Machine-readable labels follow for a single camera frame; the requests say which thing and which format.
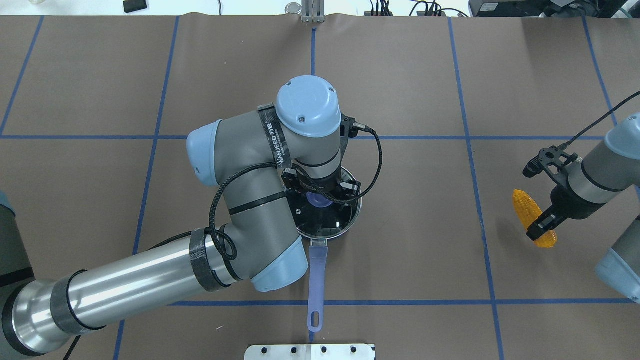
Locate blue tape far-right vertical line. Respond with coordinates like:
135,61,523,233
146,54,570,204
582,16,613,110

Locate blue tape center vertical line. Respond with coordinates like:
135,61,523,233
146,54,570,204
310,27,318,76

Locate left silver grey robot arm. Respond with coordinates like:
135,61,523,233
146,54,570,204
1,75,374,360

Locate blue tape upper horizontal line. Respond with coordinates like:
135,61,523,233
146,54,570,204
0,134,609,141

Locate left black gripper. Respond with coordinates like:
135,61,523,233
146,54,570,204
281,114,362,205

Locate black equipment on bench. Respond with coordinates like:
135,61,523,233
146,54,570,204
468,0,628,19

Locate blue tape right vertical line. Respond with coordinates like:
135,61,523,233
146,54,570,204
446,17,505,360

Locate blue tape lower horizontal line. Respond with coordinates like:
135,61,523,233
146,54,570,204
170,298,634,307

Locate dark pot with purple handle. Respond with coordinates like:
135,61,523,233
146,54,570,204
295,167,364,333

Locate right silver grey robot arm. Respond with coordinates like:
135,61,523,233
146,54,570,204
512,114,640,303

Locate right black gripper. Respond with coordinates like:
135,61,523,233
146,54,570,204
522,145,601,240

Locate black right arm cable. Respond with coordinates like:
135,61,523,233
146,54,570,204
558,91,640,151

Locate white metal plate with holes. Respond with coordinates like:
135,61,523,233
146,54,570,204
244,343,377,360

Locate grey metal bracket table edge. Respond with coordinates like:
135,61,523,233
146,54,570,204
300,0,326,24

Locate small black box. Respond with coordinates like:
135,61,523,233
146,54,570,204
122,0,148,14

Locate yellow plastic corn cob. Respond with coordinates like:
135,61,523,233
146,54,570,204
512,189,558,249

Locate glass pot lid purple knob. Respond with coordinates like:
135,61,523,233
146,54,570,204
283,187,362,240

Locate blue tape horizontal line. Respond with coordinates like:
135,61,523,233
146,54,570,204
0,134,609,141
170,298,634,307

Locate black cables and plugs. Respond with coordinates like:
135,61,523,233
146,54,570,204
364,0,469,18

